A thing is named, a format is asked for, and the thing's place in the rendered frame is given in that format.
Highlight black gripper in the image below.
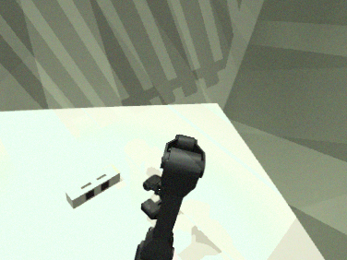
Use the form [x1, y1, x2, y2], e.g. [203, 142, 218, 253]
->
[141, 182, 164, 220]

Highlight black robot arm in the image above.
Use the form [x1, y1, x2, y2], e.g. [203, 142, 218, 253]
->
[134, 134, 206, 260]

